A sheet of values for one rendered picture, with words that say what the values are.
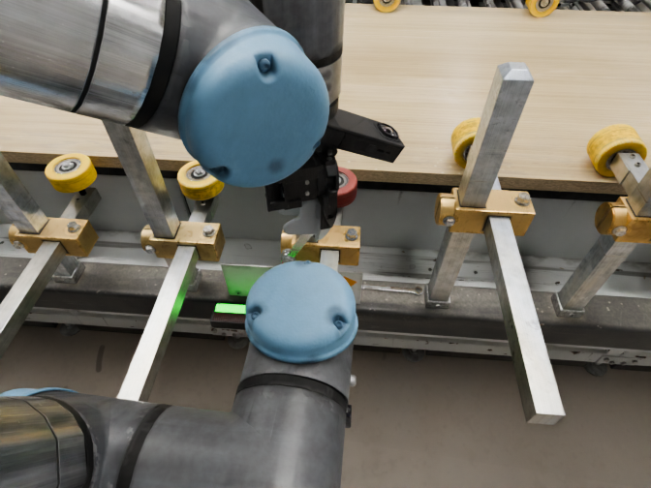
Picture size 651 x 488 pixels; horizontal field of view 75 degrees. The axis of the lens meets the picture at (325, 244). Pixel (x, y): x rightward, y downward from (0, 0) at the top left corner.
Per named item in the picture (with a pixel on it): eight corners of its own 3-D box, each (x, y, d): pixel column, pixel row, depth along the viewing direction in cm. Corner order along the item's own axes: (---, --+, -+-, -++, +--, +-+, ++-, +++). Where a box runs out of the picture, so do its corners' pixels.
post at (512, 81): (445, 308, 83) (537, 74, 47) (427, 306, 84) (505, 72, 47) (443, 292, 86) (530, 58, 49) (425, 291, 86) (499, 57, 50)
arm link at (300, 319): (221, 351, 25) (255, 244, 31) (247, 418, 33) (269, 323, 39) (356, 367, 24) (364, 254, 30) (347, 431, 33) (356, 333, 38)
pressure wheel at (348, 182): (354, 238, 82) (356, 194, 73) (312, 235, 82) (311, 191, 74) (355, 209, 87) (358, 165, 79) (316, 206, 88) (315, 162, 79)
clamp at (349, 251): (357, 266, 74) (359, 248, 71) (282, 261, 75) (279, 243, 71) (358, 242, 78) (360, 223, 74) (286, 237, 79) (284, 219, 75)
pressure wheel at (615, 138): (646, 134, 71) (592, 152, 74) (649, 167, 75) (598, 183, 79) (633, 114, 74) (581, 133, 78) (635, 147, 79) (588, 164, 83)
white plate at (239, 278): (359, 305, 83) (362, 274, 76) (229, 296, 85) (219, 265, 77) (359, 302, 84) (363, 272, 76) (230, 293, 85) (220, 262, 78)
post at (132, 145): (200, 302, 89) (114, 91, 53) (183, 301, 89) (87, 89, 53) (204, 289, 92) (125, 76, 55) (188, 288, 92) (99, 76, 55)
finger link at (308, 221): (282, 244, 57) (277, 193, 50) (325, 235, 58) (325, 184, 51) (287, 261, 55) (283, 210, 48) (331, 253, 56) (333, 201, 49)
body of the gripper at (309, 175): (257, 174, 52) (244, 81, 43) (325, 164, 54) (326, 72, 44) (269, 218, 47) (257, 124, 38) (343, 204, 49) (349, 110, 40)
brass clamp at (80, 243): (86, 259, 79) (74, 241, 75) (16, 255, 79) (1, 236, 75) (101, 234, 83) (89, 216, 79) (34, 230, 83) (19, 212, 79)
